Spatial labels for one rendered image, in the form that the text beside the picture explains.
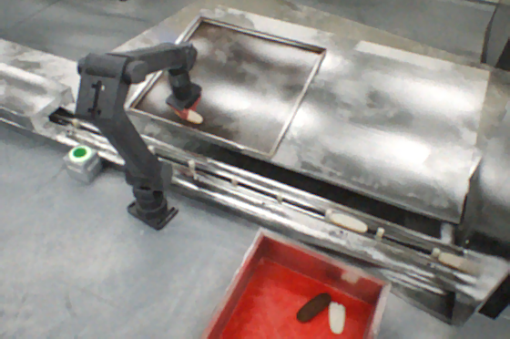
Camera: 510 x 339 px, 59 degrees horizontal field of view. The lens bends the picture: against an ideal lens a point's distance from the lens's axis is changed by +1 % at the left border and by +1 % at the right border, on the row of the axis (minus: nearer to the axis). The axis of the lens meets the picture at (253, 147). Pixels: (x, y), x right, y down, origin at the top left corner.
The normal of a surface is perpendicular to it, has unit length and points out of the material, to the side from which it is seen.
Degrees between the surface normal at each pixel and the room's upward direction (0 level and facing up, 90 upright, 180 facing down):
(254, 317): 0
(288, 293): 0
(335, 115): 10
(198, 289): 0
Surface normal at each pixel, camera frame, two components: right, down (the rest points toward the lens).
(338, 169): -0.04, -0.59
